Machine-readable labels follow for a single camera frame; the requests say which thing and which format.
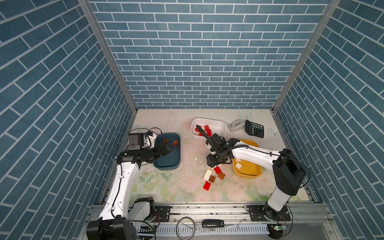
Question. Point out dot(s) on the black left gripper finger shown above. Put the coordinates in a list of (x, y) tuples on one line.
[(165, 152), (163, 146)]

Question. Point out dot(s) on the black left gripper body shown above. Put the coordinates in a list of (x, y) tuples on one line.
[(149, 154)]

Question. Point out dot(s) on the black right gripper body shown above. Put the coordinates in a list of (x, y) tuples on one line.
[(214, 158)]

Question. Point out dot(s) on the red lego brick pair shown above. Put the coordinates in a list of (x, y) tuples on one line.
[(208, 131)]

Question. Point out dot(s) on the brown lego brick low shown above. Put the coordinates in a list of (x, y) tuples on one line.
[(212, 179)]

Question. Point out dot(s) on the red lego brick front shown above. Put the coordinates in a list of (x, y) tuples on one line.
[(207, 186)]

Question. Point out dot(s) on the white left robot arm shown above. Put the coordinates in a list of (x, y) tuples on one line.
[(118, 221)]

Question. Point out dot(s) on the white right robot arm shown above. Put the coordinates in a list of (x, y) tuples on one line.
[(288, 172)]

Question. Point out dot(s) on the dark teal plastic bin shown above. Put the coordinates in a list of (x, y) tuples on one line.
[(172, 161)]

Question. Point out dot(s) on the white plastic bin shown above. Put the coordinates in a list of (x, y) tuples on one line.
[(217, 127)]

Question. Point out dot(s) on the brown lego brick right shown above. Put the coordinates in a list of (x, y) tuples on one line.
[(221, 176)]

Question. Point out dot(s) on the yellow plastic bin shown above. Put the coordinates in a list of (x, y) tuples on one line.
[(248, 171)]

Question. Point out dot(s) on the grey tape dispenser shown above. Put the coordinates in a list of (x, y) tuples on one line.
[(236, 125)]

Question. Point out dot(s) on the black desk calculator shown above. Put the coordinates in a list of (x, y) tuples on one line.
[(253, 129)]

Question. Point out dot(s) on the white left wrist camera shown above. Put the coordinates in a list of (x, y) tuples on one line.
[(150, 139)]

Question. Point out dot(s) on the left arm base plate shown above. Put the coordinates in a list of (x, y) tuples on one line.
[(162, 214)]

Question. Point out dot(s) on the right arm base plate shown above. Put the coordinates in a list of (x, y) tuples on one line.
[(259, 213)]

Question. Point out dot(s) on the black remote on rail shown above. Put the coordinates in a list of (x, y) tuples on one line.
[(213, 223)]

